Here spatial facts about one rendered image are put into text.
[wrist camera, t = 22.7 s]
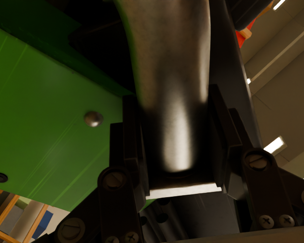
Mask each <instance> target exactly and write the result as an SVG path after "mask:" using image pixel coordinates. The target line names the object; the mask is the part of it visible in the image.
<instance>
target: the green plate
mask: <svg viewBox="0 0 304 243"><path fill-rule="evenodd" d="M80 26H82V24H80V23H79V22H77V21H76V20H74V19H73V18H71V17H70V16H68V15H67V14H65V13H63V12H62V11H60V10H59V9H57V8H56V7H55V6H53V5H51V4H50V3H48V2H47V1H45V0H0V189H1V190H3V191H6V192H9V193H13V194H16V195H19V196H22V197H25V198H28V199H31V200H34V201H37V202H40V203H44V204H47V205H50V206H53V207H56V208H59V209H62V210H65V211H68V212H71V211H72V210H73V209H74V208H75V207H76V206H77V205H79V204H80V203H81V202H82V201H83V200H84V199H85V198H86V197H87V196H88V195H89V194H90V193H91V192H92V191H93V190H95V189H96V188H97V179H98V176H99V174H100V173H101V172H102V171H103V170H104V169H106V168H107V167H109V156H110V124H111V123H118V122H123V103H122V96H123V95H132V94H133V95H134V97H137V95H136V94H135V93H133V92H131V91H129V90H128V89H126V88H124V87H123V86H122V85H120V84H119V83H118V82H117V81H115V80H114V79H113V78H111V77H110V76H109V75H107V74H106V73H105V72H104V71H102V70H101V69H100V68H98V67H97V66H96V65H94V64H93V63H92V62H91V61H89V60H88V59H87V58H85V57H84V56H83V55H81V54H80V53H79V52H78V51H76V50H75V49H74V48H72V47H71V46H70V45H69V40H68V35H69V34H70V33H72V32H73V31H75V30H76V29H77V28H79V27H80ZM90 111H95V112H98V113H100V114H101V115H102V116H103V118H104V121H103V123H102V124H101V125H100V126H98V127H90V126H88V125H87V124H86V123H85V122H84V119H83V118H84V115H85V114H86V113H88V112H90Z"/></svg>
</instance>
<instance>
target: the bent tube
mask: <svg viewBox="0 0 304 243"><path fill-rule="evenodd" d="M113 2H114V4H115V6H116V8H117V11H118V13H119V15H120V18H121V21H122V23H123V26H124V30H125V33H126V37H127V42H128V47H129V53H130V59H131V65H132V71H133V77H134V83H135V89H136V95H137V101H138V109H139V115H140V121H141V127H142V133H143V139H144V145H145V151H146V158H147V168H148V178H149V188H150V196H147V197H146V199H156V198H164V197H173V196H181V195H190V194H198V193H206V192H215V191H221V188H220V187H219V188H218V187H217V186H216V183H215V180H214V176H213V173H212V170H211V166H210V163H209V158H208V156H207V152H206V144H207V108H208V85H209V61H210V26H211V25H210V8H209V0H113Z"/></svg>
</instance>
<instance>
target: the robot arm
mask: <svg viewBox="0 0 304 243"><path fill-rule="evenodd" d="M122 103H123V122H118V123H111V124H110V156H109V167H107V168H106V169H104V170H103V171H102V172H101V173H100V174H99V176H98V179H97V188H96V189H95V190H93V191H92V192H91V193H90V194H89V195H88V196H87V197H86V198H85V199H84V200H83V201H82V202H81V203H80V204H79V205H77V206H76V207H75V208H74V209H73V210H72V211H71V212H70V213H69V214H68V215H67V216H66V217H65V218H64V219H63V220H62V221H61V222H60V223H59V224H58V225H57V227H56V229H55V231H53V232H52V233H50V234H47V233H46V234H44V235H43V236H41V237H39V238H37V239H36V240H34V241H32V242H31V243H145V240H144V234H143V229H142V223H141V218H140V213H139V212H140V210H141V209H142V208H143V207H144V206H145V204H146V197H147V196H150V188H149V178H148V168H147V158H146V151H145V145H144V139H143V133H142V127H141V121H140V115H139V109H138V101H137V97H134V95H133V94H129V95H123V96H122ZM206 152H207V156H208V158H209V163H210V166H211V170H212V173H213V176H214V180H215V183H216V186H217V187H218V188H219V187H220V188H221V191H222V193H227V195H229V196H230V197H232V198H233V200H234V206H235V212H236V217H237V222H238V227H239V232H240V233H234V234H226V235H218V236H210V237H203V238H195V239H188V240H180V241H173V242H165V243H304V179H303V178H300V177H298V176H296V175H294V174H292V173H290V172H288V171H286V170H284V169H282V168H280V167H278V165H277V162H276V160H275V158H274V156H273V155H272V154H271V153H270V152H268V151H266V150H264V149H262V148H255V147H254V145H253V143H252V141H251V139H250V136H249V134H248V132H247V130H246V128H245V125H244V123H243V121H242V119H241V116H240V114H239V112H238V110H237V109H236V108H228V107H227V105H226V103H225V101H224V98H223V96H222V93H221V91H220V88H219V86H218V84H217V83H216V84H209V85H208V108H207V144H206Z"/></svg>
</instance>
